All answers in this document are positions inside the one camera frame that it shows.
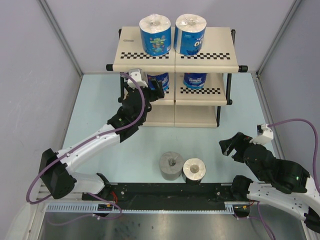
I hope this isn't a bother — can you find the blue-wrapped roll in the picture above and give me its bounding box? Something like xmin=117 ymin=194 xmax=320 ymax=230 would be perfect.
xmin=147 ymin=72 xmax=170 ymax=92
xmin=173 ymin=13 xmax=207 ymax=56
xmin=139 ymin=14 xmax=172 ymax=57

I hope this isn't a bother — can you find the blue Tempo paper roll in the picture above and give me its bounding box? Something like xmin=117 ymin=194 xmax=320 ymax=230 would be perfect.
xmin=183 ymin=72 xmax=207 ymax=89

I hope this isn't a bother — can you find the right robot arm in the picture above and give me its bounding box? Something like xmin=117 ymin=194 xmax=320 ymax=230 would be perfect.
xmin=219 ymin=129 xmax=320 ymax=233

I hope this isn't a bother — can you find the beige three-tier shelf rack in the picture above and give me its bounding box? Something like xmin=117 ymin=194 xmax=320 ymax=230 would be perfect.
xmin=106 ymin=26 xmax=248 ymax=128

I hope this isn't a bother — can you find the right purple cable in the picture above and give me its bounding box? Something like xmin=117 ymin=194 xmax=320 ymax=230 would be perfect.
xmin=257 ymin=118 xmax=320 ymax=240

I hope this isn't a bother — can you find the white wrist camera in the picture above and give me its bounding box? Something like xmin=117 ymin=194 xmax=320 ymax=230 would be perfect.
xmin=250 ymin=123 xmax=274 ymax=146
xmin=126 ymin=68 xmax=148 ymax=89

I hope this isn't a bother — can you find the grey paper roll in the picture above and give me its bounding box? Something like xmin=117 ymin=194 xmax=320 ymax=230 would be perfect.
xmin=158 ymin=151 xmax=185 ymax=181

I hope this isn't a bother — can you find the white slotted cable duct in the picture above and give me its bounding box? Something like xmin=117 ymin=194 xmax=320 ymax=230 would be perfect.
xmin=45 ymin=202 xmax=234 ymax=215

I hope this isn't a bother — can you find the white roll, black wrapper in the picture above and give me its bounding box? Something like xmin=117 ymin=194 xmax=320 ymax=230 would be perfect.
xmin=182 ymin=158 xmax=206 ymax=185

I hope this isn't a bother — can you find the aluminium frame rail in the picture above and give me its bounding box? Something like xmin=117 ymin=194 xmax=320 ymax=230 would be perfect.
xmin=35 ymin=182 xmax=309 ymax=203

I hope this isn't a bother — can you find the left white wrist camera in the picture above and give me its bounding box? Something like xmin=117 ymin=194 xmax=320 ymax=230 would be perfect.
xmin=126 ymin=68 xmax=148 ymax=89

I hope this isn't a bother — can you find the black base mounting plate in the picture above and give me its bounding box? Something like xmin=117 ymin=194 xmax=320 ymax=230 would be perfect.
xmin=97 ymin=183 xmax=253 ymax=211

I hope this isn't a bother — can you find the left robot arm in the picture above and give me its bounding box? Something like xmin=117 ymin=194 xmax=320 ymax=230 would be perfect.
xmin=39 ymin=76 xmax=165 ymax=200

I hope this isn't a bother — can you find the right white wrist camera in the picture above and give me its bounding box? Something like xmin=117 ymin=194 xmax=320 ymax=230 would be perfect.
xmin=250 ymin=123 xmax=274 ymax=146

